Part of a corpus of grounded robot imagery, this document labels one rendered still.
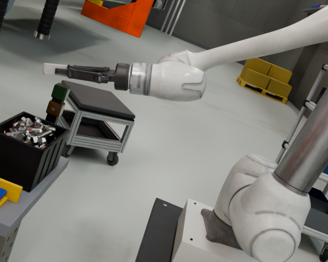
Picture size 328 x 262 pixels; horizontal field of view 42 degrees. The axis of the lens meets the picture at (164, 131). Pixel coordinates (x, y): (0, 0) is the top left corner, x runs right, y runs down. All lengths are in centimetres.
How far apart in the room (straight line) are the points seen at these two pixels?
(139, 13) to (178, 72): 365
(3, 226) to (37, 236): 80
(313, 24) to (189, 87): 36
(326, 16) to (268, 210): 52
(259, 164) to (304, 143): 22
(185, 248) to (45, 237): 67
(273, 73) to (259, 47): 827
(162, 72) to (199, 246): 51
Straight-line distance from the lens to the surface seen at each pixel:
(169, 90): 116
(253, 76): 908
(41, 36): 133
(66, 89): 124
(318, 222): 259
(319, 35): 122
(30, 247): 170
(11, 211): 101
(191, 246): 127
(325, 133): 109
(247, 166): 129
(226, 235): 135
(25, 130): 110
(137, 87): 116
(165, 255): 134
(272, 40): 122
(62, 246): 175
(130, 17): 481
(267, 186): 111
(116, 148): 250
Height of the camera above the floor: 98
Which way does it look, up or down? 16 degrees down
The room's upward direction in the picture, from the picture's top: 22 degrees clockwise
